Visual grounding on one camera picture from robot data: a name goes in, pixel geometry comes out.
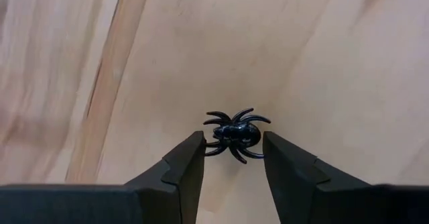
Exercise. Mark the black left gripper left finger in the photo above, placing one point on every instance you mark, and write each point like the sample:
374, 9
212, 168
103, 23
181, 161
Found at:
151, 204

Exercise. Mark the black spider decoration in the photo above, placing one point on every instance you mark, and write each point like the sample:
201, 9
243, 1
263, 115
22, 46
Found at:
239, 135

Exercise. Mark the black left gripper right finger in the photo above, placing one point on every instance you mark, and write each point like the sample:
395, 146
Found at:
318, 204

